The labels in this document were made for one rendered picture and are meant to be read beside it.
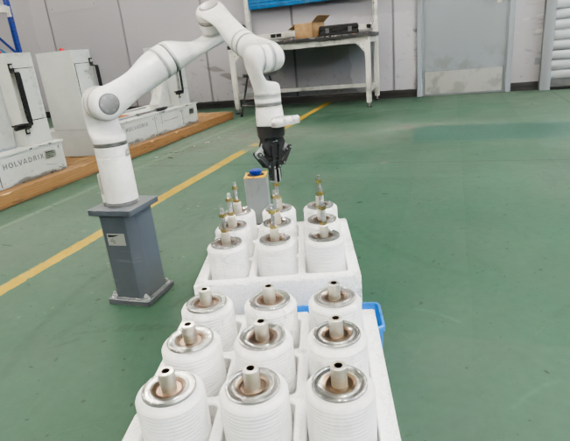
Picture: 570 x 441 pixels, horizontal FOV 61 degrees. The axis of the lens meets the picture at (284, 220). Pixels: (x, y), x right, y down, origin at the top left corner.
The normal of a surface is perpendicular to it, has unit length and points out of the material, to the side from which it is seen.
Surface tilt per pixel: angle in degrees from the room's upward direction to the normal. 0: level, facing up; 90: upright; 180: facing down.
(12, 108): 90
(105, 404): 0
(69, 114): 90
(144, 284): 90
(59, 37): 90
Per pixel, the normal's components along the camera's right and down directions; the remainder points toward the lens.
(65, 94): -0.31, 0.35
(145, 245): 0.95, 0.02
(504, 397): -0.09, -0.94
